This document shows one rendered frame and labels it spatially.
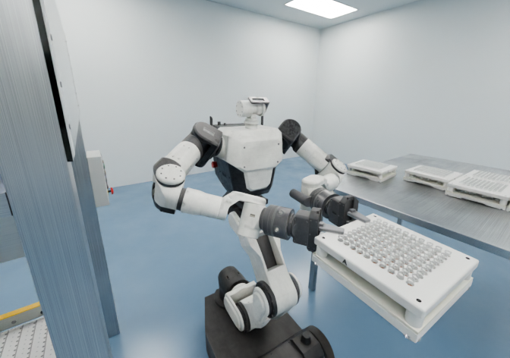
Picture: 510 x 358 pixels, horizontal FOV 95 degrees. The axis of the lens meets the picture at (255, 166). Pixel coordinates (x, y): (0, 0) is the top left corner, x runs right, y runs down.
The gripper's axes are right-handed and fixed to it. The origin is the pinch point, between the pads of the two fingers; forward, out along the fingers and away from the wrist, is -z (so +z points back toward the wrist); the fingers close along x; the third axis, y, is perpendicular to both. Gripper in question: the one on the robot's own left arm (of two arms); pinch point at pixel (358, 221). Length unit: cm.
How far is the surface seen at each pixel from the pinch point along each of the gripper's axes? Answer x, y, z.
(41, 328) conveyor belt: 20, 81, 19
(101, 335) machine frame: 2, 62, -8
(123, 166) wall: 63, 98, 366
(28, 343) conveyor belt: 21, 83, 15
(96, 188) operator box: 8, 80, 88
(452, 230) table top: 18, -58, 2
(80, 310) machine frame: -4, 64, -8
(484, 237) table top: 18, -63, -6
